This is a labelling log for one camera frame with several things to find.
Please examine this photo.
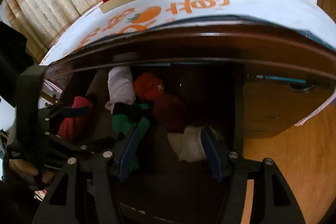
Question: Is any green underwear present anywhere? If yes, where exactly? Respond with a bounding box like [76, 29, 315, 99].
[112, 102, 150, 138]

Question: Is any pale pink underwear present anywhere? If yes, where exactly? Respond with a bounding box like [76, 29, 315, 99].
[105, 66, 135, 113]

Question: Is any red orange underwear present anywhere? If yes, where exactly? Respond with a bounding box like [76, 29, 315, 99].
[133, 72, 164, 101]

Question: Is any dark red knit underwear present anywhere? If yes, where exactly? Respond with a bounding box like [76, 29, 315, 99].
[58, 96, 93, 143]

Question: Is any cream underwear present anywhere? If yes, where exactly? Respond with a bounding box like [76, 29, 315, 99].
[167, 126, 207, 162]

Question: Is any person's left hand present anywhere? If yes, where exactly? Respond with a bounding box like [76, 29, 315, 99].
[9, 159, 55, 184]

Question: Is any pink striped cloth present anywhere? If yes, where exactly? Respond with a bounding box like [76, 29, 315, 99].
[295, 90, 336, 127]

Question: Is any black garment on rack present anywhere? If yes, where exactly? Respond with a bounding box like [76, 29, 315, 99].
[0, 22, 34, 107]

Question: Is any dark wooden desk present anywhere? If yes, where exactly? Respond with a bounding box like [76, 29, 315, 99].
[45, 20, 335, 138]

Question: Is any white tablecloth with orange fruit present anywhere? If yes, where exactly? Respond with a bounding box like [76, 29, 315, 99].
[42, 0, 335, 65]

